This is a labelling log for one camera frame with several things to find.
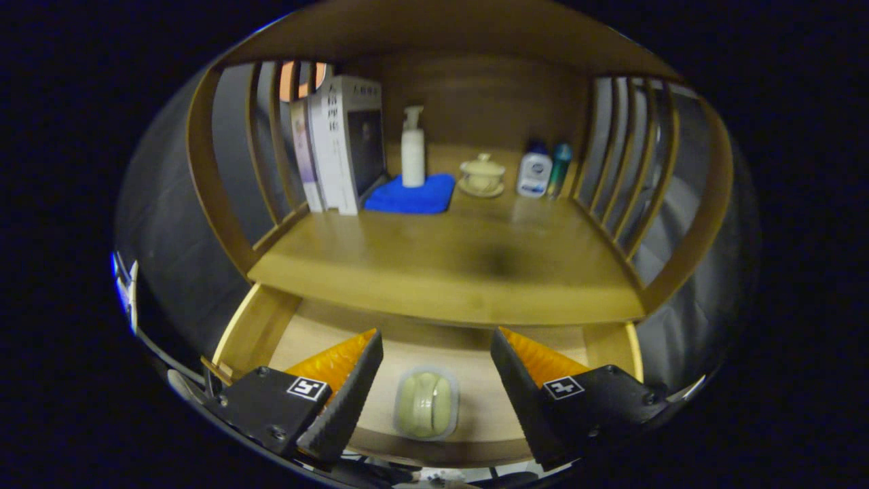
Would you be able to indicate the teal bottle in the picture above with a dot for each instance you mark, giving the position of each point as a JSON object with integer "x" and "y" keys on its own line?
{"x": 560, "y": 166}

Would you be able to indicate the thick white book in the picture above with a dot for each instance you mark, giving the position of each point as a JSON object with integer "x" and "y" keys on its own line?
{"x": 336, "y": 149}

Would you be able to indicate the white spray bottle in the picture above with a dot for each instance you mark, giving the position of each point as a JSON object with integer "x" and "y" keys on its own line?
{"x": 413, "y": 159}

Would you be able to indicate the blue cloth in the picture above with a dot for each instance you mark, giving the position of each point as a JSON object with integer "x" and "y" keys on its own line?
{"x": 407, "y": 198}

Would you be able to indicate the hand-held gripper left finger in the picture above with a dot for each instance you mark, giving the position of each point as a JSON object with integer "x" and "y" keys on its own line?
{"x": 349, "y": 401}

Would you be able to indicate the beige lidded teacup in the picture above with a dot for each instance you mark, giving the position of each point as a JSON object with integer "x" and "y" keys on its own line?
{"x": 482, "y": 178}

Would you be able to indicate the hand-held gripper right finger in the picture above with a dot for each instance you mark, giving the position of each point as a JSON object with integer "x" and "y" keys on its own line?
{"x": 523, "y": 401}

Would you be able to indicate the thin purple white book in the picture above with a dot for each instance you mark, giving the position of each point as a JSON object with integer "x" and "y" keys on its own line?
{"x": 303, "y": 156}

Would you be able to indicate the wooden drawer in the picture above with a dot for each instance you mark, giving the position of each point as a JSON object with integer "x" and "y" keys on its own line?
{"x": 319, "y": 326}

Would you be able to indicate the white bottle with blue cap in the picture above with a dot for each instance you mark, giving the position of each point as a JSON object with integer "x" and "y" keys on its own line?
{"x": 534, "y": 173}

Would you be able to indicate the wooden cabinet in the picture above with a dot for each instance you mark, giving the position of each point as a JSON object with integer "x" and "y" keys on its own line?
{"x": 475, "y": 95}

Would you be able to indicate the wooden countertop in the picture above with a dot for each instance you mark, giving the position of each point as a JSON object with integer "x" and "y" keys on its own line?
{"x": 441, "y": 258}

